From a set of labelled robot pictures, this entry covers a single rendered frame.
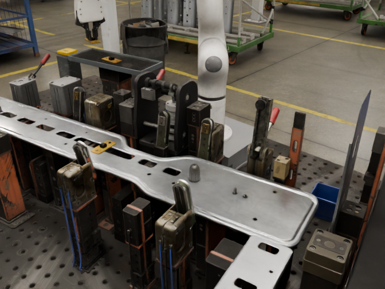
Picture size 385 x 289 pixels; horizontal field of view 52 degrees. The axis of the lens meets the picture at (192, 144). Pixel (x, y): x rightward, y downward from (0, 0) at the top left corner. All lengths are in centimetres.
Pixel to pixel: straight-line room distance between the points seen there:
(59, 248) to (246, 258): 71
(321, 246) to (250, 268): 15
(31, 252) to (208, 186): 64
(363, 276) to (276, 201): 30
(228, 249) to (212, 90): 85
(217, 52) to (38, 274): 97
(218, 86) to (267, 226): 80
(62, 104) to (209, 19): 64
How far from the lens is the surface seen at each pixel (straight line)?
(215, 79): 159
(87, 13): 162
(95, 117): 144
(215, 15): 156
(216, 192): 106
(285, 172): 110
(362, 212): 94
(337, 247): 87
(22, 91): 175
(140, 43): 418
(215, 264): 90
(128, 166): 118
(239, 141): 174
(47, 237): 145
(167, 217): 91
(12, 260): 141
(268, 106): 108
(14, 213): 155
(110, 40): 529
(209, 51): 153
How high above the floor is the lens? 162
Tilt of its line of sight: 29 degrees down
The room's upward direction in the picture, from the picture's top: straight up
